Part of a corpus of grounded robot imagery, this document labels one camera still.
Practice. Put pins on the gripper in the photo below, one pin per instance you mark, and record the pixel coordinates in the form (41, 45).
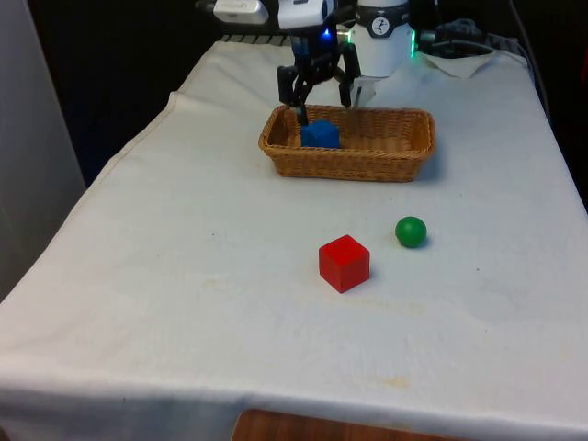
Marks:
(317, 43)

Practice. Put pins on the green ball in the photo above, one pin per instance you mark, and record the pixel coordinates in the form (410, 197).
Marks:
(410, 232)

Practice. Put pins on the wicker basket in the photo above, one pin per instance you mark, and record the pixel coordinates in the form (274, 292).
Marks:
(367, 161)

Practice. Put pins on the blue cube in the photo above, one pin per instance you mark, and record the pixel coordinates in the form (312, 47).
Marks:
(320, 135)

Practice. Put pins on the red cube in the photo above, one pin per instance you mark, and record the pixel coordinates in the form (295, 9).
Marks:
(344, 264)

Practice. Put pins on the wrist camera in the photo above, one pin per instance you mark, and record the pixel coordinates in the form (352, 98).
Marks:
(241, 10)

